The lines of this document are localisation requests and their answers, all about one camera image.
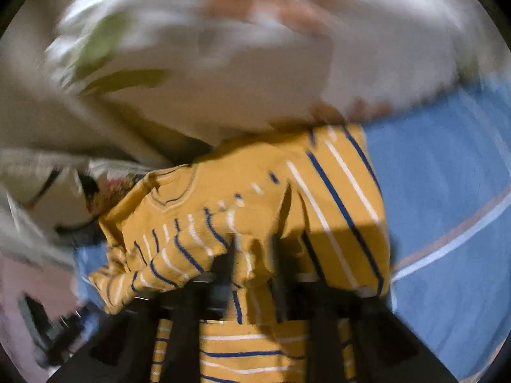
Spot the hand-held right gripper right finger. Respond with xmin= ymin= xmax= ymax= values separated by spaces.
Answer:
xmin=275 ymin=238 xmax=456 ymax=383

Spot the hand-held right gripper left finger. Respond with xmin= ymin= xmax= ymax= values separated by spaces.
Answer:
xmin=48 ymin=246 xmax=237 ymax=383

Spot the yellow striped sweater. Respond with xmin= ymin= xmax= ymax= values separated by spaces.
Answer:
xmin=88 ymin=125 xmax=394 ymax=383

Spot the dark blurred object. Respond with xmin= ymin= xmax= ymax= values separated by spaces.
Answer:
xmin=19 ymin=291 xmax=94 ymax=368

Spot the blue plaid bedsheet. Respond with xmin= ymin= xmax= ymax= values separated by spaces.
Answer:
xmin=74 ymin=75 xmax=511 ymax=383

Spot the beige cloth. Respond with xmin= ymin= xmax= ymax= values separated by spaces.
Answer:
xmin=0 ymin=8 xmax=218 ymax=164

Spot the white leaf print quilt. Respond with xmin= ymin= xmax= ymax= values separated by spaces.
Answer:
xmin=43 ymin=0 xmax=498 ymax=146

